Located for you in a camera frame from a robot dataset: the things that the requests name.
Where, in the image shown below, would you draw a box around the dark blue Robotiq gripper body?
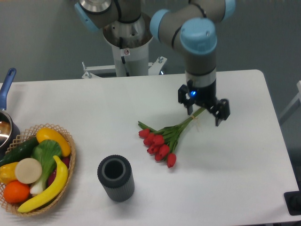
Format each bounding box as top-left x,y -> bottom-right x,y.
187,80 -> 217,109

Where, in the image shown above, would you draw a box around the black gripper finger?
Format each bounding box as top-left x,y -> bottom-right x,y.
178,84 -> 194,115
208,98 -> 230,127

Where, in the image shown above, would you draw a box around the red tulip bouquet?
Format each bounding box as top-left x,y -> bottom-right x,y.
138,108 -> 204,168

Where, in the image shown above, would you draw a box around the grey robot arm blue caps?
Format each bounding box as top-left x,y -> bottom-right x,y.
74,0 -> 236,125

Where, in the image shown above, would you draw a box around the dark grey ribbed vase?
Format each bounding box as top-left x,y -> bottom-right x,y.
97,155 -> 135,202

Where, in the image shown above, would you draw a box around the black device at table edge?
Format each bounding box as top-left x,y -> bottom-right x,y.
284,191 -> 301,216

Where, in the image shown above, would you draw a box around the dark red vegetable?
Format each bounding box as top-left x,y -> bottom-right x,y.
47,156 -> 70,187

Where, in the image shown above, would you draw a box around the yellow banana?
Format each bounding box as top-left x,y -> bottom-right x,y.
17,155 -> 68,213

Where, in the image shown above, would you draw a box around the green bok choy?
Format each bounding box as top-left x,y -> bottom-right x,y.
30,139 -> 62,196

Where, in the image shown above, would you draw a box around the green cucumber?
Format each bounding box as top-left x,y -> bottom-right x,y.
0,137 -> 39,166

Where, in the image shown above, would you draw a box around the beige round slice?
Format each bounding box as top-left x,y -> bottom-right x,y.
15,158 -> 42,184

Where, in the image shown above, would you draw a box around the yellow bell pepper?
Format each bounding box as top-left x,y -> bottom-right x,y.
0,162 -> 18,184

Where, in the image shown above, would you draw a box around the orange fruit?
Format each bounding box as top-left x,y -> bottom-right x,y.
3,180 -> 30,203

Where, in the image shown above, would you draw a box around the woven wicker basket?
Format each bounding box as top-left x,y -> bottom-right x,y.
0,123 -> 76,217

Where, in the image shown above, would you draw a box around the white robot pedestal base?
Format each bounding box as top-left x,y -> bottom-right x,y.
82,13 -> 167,79

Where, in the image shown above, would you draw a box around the white frame at right edge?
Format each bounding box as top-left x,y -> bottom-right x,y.
278,81 -> 301,126

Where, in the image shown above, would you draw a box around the blue handled saucepan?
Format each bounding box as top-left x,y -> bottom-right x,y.
0,68 -> 20,159

